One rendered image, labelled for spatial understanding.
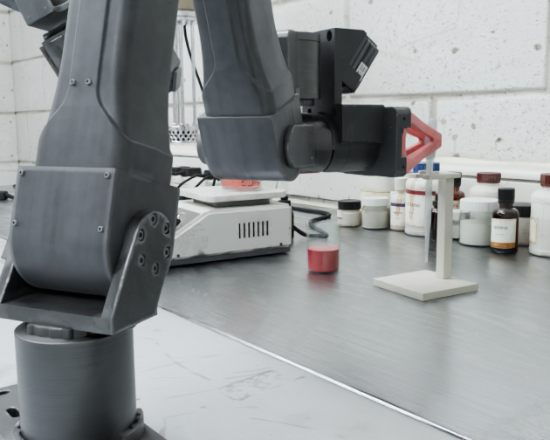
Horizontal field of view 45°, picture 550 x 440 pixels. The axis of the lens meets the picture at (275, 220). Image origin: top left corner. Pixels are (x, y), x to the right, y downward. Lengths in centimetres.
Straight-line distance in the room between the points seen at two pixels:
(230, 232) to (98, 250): 54
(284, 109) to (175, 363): 21
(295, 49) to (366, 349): 26
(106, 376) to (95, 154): 12
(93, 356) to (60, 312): 3
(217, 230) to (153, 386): 41
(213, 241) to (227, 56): 40
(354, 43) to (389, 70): 70
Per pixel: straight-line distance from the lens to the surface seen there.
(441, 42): 127
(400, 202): 112
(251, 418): 44
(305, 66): 61
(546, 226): 95
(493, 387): 50
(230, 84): 52
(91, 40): 39
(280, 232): 91
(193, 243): 86
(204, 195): 88
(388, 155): 64
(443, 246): 76
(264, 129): 52
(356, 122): 63
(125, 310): 35
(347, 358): 53
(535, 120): 115
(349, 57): 64
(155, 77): 39
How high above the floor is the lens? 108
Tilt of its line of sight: 9 degrees down
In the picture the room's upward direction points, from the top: 1 degrees counter-clockwise
